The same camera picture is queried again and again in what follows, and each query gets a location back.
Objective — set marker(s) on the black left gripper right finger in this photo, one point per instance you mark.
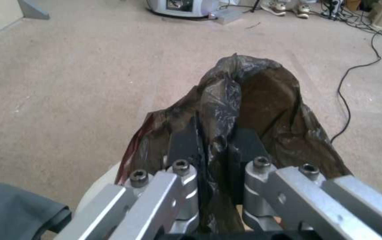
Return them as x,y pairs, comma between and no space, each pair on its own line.
310,200

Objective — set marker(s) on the white rounded appliance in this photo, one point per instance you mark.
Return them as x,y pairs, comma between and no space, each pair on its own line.
177,7

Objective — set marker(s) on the grey cloth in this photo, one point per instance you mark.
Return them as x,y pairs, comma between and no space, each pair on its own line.
14,207

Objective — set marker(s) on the black tripod leg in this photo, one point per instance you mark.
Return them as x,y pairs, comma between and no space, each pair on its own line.
253,6

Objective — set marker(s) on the beige sneaker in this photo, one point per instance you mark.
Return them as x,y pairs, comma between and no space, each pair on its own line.
302,10
274,7

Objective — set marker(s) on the grey metal wedge bracket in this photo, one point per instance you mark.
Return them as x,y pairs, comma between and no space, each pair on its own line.
34,10

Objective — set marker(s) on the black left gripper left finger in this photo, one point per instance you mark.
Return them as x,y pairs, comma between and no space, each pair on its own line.
157,200

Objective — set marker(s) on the dark brown plastic trash bag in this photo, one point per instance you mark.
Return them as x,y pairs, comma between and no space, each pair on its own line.
270,105

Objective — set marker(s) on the white rounded trash bin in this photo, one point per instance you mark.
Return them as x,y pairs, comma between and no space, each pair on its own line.
97,190

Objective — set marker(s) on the flat grey metal box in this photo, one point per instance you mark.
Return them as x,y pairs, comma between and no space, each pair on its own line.
229,17

